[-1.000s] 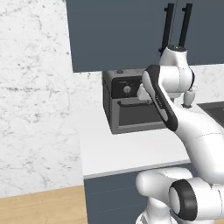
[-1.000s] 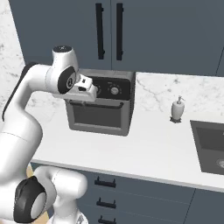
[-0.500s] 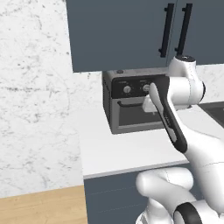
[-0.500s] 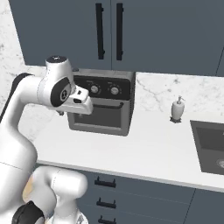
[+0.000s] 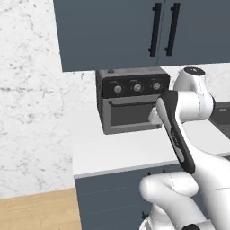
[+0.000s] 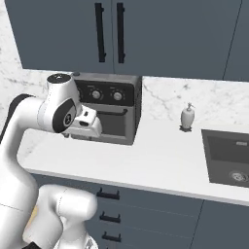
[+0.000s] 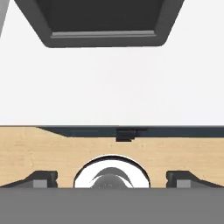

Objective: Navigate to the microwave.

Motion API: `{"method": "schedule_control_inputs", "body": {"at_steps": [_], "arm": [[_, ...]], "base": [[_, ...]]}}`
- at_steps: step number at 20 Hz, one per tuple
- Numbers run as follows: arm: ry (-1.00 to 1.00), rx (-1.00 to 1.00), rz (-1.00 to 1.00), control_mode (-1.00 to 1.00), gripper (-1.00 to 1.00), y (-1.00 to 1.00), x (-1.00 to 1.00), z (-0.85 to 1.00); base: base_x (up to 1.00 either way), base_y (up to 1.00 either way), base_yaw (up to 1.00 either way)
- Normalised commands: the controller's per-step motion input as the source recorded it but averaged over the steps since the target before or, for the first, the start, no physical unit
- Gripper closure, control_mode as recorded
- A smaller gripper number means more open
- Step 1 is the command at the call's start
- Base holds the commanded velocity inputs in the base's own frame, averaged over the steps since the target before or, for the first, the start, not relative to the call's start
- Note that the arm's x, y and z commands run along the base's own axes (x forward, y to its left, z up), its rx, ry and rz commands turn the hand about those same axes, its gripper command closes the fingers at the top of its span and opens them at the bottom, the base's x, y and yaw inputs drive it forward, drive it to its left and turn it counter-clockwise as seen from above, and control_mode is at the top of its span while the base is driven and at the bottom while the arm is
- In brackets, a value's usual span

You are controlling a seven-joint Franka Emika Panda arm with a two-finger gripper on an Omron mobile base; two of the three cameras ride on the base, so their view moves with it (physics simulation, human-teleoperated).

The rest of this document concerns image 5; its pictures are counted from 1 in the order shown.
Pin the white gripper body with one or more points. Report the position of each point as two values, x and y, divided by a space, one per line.
154 117

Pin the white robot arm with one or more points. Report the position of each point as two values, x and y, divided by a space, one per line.
182 197

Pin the toaster oven glass door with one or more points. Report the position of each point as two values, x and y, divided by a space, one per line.
128 115

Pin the silver toaster oven knob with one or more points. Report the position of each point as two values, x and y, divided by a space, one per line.
156 86
137 87
118 89

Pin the grey toaster oven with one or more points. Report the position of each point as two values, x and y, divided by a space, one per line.
105 103

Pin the dark grey sink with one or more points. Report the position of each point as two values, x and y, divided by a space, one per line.
223 119

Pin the slate blue drawer front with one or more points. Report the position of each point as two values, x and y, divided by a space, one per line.
107 184
110 212

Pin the slate blue wall cupboard door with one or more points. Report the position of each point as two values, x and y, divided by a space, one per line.
104 33
203 30

